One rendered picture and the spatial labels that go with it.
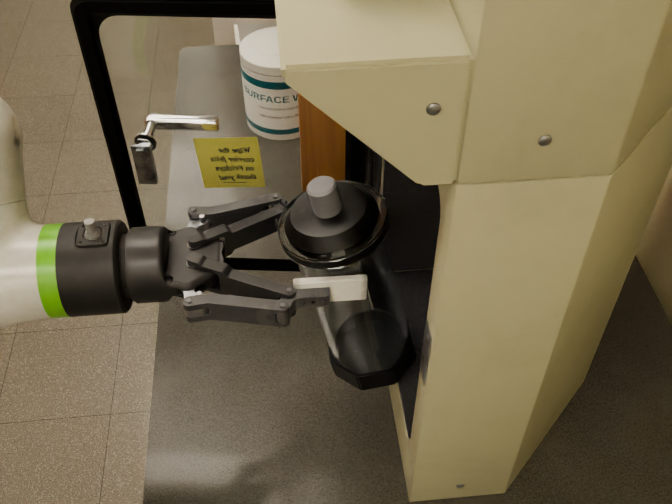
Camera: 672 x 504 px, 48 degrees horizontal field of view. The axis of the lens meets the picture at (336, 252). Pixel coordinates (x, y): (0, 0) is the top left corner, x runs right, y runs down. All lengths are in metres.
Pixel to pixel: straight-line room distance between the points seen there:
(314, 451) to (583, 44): 0.60
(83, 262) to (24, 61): 2.88
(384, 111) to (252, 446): 0.56
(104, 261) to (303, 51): 0.34
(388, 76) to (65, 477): 1.74
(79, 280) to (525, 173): 0.41
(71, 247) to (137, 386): 1.46
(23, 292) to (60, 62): 2.81
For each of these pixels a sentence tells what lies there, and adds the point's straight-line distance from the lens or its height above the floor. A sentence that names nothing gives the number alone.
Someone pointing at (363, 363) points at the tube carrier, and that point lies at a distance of 0.83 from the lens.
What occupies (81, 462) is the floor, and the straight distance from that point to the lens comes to 2.10.
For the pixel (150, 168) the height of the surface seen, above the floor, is 1.18.
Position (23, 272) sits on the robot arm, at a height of 1.24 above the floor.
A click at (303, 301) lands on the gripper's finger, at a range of 0.71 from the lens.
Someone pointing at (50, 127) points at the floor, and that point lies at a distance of 3.14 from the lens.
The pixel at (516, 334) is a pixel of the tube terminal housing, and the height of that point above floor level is 1.24.
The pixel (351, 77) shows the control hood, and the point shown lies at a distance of 0.46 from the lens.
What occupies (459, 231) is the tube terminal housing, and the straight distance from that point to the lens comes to 0.56.
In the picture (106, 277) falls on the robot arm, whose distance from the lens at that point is 0.73.
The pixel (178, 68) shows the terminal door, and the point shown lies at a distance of 0.85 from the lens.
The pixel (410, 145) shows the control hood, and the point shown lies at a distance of 0.50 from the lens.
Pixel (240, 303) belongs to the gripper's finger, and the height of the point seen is 1.22.
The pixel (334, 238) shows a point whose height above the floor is 1.26.
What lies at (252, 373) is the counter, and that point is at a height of 0.94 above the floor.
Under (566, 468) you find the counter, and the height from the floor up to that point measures 0.94.
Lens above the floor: 1.75
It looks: 46 degrees down
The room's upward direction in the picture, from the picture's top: straight up
